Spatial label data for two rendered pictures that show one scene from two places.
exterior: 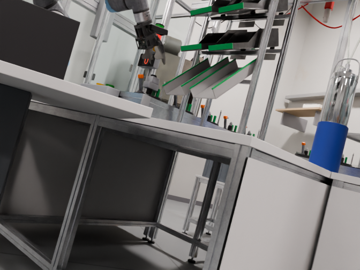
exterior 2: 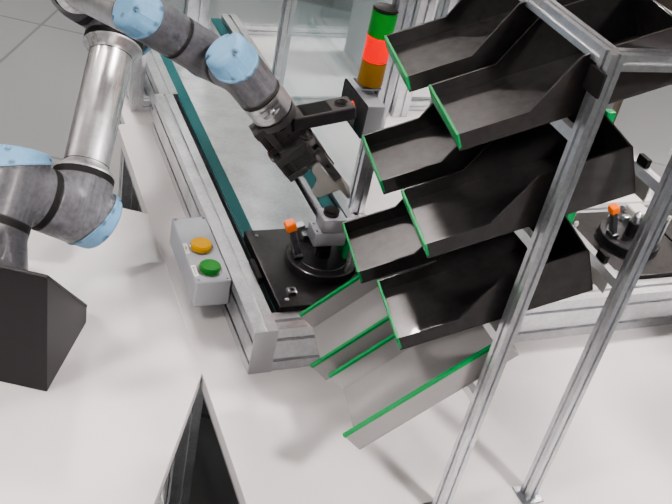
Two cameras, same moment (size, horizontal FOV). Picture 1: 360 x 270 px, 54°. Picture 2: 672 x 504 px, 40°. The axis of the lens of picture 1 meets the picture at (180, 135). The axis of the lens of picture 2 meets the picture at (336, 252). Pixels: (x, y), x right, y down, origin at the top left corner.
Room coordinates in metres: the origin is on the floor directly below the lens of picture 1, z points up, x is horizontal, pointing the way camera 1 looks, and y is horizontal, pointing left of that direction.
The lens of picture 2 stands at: (0.33, -0.35, 2.00)
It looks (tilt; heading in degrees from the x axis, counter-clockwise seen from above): 35 degrees down; 21
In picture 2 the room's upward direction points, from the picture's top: 13 degrees clockwise
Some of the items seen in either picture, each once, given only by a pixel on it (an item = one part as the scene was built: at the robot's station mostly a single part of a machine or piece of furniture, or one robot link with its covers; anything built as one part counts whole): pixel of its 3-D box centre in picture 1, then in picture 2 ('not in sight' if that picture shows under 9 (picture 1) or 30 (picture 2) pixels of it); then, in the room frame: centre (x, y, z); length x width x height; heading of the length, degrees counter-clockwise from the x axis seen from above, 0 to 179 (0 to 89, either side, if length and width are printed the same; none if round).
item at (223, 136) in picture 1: (195, 143); (497, 294); (2.01, -0.10, 0.85); 1.50 x 1.41 x 0.03; 49
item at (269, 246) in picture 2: not in sight; (319, 266); (1.67, 0.20, 0.96); 0.24 x 0.24 x 0.02; 49
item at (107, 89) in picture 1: (98, 92); (199, 259); (1.57, 0.40, 0.93); 0.21 x 0.07 x 0.06; 49
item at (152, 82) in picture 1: (153, 82); (333, 224); (1.68, 0.19, 1.06); 0.08 x 0.04 x 0.07; 137
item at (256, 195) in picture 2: not in sight; (281, 202); (1.89, 0.41, 0.91); 0.84 x 0.28 x 0.10; 49
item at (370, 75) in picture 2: not in sight; (372, 71); (1.89, 0.26, 1.29); 0.05 x 0.05 x 0.05
